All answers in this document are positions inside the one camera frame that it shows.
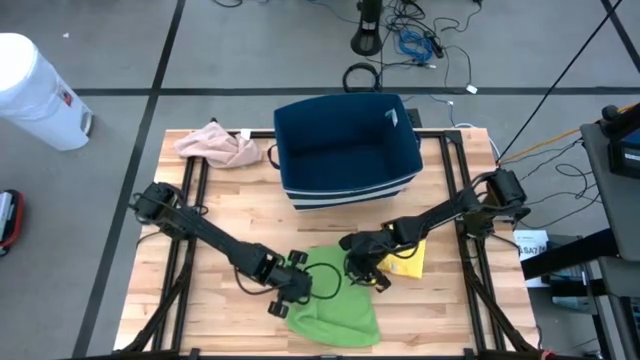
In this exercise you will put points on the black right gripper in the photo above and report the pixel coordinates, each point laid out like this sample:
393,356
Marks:
370,246

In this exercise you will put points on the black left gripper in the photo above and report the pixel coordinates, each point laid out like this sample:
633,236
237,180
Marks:
295,287

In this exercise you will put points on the yellow fluffy towel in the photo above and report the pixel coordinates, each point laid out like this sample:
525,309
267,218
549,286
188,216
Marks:
407,262

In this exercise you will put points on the green microfibre towel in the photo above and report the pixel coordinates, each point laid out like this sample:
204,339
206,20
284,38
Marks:
340,315

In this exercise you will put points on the pale pink woven towel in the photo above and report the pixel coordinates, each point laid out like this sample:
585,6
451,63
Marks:
220,147

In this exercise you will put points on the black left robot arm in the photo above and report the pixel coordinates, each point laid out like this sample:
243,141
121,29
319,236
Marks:
210,232

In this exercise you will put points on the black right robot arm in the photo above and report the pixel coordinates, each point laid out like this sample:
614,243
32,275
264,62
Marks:
440,212

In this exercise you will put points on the navy white-striped fabric basket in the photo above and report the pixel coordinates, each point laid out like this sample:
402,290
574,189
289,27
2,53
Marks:
345,150

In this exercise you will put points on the black power strip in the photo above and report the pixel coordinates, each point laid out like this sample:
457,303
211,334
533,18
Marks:
414,117

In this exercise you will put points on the white printed paper sheet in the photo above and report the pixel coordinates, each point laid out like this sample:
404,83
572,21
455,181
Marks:
530,247

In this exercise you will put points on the small white adapter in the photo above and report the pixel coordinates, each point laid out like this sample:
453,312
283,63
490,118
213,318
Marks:
471,89

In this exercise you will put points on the black beam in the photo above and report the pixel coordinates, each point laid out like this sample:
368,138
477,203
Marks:
570,255

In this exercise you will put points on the black stand base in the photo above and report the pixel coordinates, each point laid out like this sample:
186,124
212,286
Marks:
366,40

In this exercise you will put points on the black power adapter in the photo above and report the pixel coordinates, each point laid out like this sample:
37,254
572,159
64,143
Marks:
435,46

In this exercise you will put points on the grey cart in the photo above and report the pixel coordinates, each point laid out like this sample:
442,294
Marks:
615,210

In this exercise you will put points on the thin black pole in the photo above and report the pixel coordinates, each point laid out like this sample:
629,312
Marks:
561,80

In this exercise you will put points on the black electronic box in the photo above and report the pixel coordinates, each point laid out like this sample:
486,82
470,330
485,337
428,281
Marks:
625,150

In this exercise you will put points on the red and black floor device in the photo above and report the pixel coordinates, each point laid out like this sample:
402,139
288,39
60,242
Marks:
10,220

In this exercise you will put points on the white cylindrical trash can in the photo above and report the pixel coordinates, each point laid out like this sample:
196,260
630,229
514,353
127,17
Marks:
35,95

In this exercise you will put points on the black aluminium table frame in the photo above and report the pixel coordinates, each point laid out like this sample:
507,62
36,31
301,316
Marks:
452,136

